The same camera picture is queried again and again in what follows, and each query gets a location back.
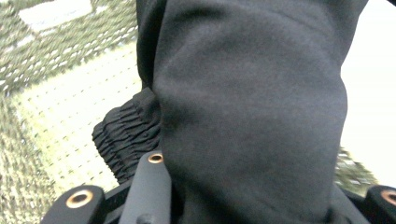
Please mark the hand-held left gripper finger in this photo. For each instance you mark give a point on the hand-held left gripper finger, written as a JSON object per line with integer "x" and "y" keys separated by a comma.
{"x": 149, "y": 193}

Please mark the green woven basket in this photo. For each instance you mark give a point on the green woven basket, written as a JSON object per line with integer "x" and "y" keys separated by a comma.
{"x": 62, "y": 109}

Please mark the black garment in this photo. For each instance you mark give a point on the black garment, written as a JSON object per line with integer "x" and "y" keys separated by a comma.
{"x": 249, "y": 109}

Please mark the white table board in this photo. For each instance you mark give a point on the white table board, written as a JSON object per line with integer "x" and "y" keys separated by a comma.
{"x": 373, "y": 93}

